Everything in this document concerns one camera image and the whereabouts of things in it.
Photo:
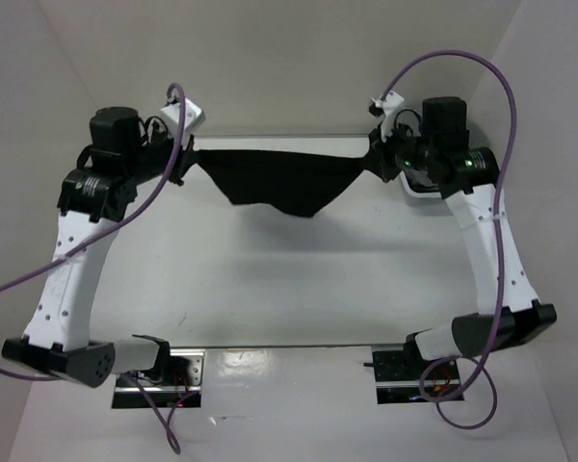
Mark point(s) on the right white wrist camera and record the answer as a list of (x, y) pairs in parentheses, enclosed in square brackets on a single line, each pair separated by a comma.
[(385, 108)]

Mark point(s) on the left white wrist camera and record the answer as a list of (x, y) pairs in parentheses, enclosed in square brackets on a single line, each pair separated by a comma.
[(182, 117)]

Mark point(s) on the white laundry basket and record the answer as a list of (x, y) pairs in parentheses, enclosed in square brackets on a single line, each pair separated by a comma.
[(419, 192)]

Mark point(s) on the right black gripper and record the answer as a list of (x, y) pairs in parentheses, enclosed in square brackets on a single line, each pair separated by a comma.
[(379, 156)]

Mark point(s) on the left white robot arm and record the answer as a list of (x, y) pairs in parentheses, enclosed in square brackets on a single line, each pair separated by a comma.
[(124, 153)]

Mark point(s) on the black skirt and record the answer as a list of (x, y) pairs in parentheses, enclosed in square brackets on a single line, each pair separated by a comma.
[(297, 184)]

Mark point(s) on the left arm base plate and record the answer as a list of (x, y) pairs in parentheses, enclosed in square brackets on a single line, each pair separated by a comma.
[(180, 383)]

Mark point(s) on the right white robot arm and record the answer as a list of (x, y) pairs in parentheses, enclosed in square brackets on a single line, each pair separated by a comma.
[(437, 158)]

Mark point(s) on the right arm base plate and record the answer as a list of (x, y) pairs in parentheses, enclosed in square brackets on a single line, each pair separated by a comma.
[(397, 378)]

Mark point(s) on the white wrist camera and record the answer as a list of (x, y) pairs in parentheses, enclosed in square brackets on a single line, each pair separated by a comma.
[(182, 117), (385, 108)]

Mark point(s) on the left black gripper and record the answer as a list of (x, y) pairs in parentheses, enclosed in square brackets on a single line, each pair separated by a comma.
[(186, 158)]

